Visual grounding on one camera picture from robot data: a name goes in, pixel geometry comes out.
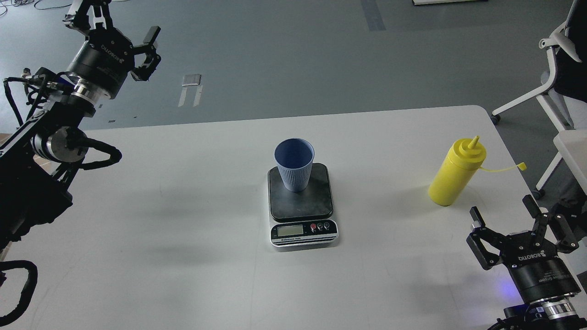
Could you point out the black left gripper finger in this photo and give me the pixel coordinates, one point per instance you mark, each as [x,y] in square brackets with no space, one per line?
[92,18]
[148,48]

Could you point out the yellow squeeze seasoning bottle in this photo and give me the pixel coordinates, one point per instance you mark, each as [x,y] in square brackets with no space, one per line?
[465,157]

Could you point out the grey floor tape patch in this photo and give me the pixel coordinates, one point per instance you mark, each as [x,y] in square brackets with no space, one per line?
[191,83]

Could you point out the white side table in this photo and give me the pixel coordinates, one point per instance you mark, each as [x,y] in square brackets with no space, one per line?
[572,150]

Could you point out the blue ribbed plastic cup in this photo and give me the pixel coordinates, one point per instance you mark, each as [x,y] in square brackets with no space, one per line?
[294,158]

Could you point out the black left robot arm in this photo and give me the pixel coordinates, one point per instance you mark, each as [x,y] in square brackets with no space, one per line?
[40,160]

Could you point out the white rolling chair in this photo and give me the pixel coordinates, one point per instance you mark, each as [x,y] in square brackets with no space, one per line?
[565,79]

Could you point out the tan checkered cloth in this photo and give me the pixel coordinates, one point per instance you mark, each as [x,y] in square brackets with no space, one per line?
[4,137]

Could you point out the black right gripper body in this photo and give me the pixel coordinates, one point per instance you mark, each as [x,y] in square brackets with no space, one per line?
[536,269]

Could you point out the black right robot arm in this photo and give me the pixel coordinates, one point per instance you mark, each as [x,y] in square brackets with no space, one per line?
[558,314]

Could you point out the black digital kitchen scale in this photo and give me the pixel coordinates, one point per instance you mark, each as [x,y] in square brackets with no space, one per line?
[304,219]

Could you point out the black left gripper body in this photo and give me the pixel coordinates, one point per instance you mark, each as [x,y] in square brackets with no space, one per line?
[105,59]

